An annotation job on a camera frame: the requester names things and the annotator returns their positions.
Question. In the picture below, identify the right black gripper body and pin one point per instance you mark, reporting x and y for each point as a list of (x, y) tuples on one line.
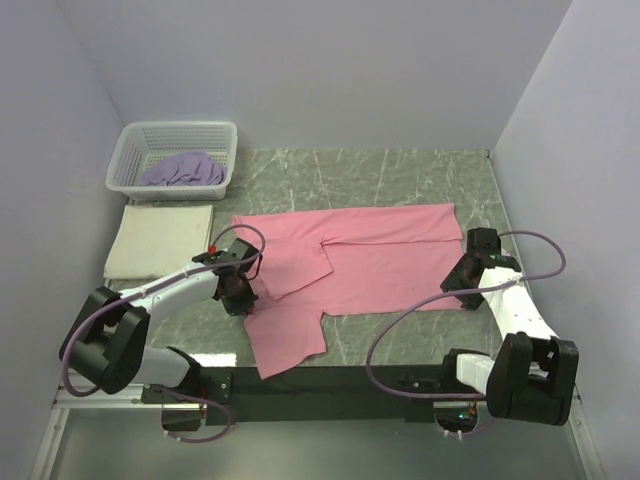
[(456, 279)]

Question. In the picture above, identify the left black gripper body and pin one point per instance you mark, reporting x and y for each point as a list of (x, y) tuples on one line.
[(242, 298)]

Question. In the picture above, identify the pink t shirt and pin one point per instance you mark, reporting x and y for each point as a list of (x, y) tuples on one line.
[(342, 262)]

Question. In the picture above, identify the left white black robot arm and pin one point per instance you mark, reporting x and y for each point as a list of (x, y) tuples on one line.
[(106, 348)]

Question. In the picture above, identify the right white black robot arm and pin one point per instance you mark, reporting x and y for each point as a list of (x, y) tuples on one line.
[(532, 378)]

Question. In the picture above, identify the folded cream cloth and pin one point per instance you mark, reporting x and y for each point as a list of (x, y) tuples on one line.
[(155, 241)]

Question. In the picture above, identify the purple t shirt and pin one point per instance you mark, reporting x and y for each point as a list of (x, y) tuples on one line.
[(189, 169)]

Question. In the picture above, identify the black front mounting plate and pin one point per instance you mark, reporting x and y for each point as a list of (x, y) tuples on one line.
[(325, 393)]

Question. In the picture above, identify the white plastic laundry basket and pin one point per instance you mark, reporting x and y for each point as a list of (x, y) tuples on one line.
[(141, 145)]

